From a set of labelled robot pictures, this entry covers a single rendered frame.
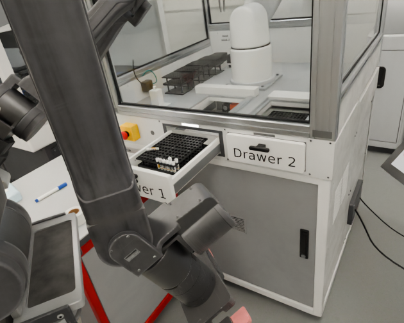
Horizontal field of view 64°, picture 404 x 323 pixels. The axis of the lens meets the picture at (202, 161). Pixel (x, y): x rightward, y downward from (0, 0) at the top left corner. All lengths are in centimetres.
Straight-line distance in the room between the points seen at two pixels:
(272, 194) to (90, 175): 104
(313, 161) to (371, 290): 94
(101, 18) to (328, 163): 79
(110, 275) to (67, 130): 108
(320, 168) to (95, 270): 86
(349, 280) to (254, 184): 84
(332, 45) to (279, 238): 80
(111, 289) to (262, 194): 69
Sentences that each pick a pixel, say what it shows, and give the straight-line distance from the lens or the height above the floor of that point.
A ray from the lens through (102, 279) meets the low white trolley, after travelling 132.
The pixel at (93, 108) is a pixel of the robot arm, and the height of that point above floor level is 136.
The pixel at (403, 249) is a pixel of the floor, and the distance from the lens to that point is 216.
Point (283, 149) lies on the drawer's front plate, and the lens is 113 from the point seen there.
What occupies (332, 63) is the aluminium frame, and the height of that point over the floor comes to 118.
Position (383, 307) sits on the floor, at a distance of 186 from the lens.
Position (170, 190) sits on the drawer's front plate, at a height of 88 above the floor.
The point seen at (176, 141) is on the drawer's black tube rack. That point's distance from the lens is 128.
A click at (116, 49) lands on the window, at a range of 146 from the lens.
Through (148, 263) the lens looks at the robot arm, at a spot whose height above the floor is 119.
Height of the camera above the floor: 144
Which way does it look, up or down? 29 degrees down
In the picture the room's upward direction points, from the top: 9 degrees counter-clockwise
